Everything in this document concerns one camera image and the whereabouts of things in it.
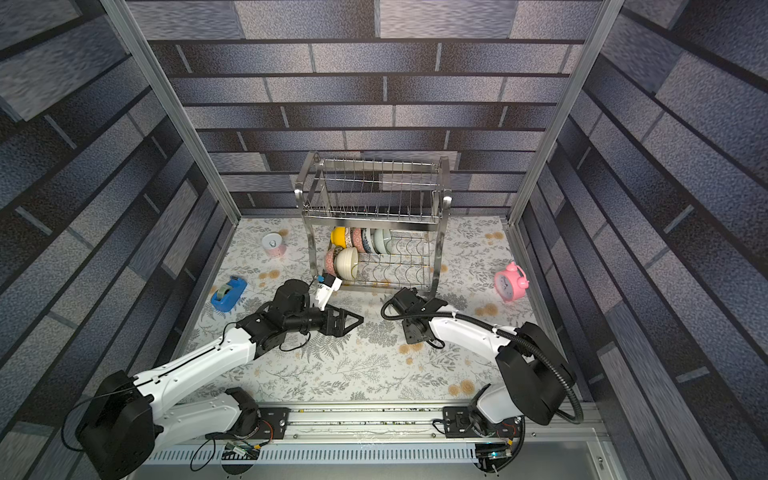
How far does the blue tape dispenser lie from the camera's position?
3.08ft

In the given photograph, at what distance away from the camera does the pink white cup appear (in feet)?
3.50

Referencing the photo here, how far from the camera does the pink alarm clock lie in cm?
91

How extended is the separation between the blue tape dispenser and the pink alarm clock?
89 cm

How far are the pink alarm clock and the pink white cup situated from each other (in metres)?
0.79
